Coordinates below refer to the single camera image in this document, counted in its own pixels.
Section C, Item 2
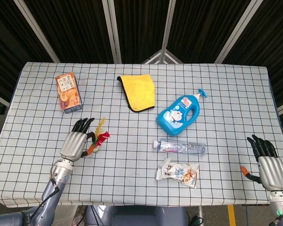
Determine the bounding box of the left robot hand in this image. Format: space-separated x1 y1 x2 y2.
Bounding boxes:
59 117 95 162

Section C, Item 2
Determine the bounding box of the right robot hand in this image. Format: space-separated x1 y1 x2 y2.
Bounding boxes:
240 134 283 191

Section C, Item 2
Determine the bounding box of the colourful feather shuttlecock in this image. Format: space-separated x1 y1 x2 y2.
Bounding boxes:
91 118 110 153

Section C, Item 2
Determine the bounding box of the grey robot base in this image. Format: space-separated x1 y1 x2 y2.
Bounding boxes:
84 205 188 226

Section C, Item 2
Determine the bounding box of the orange biscuit box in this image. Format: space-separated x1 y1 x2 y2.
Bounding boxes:
55 72 83 114

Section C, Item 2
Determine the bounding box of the checked grid tablecloth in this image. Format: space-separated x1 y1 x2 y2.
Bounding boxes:
0 62 283 209

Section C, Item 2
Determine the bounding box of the yellow microfibre cloth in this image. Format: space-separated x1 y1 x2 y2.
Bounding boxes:
117 74 156 113

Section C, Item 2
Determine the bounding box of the white snack packet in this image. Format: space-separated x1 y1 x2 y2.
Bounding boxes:
156 158 200 189

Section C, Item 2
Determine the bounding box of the clear plastic water bottle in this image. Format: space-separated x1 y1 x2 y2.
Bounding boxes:
153 138 207 156

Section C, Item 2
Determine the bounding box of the blue detergent bottle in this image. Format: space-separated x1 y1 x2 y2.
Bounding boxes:
156 89 208 137

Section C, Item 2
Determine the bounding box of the black cable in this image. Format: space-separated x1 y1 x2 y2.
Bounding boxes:
187 207 205 226

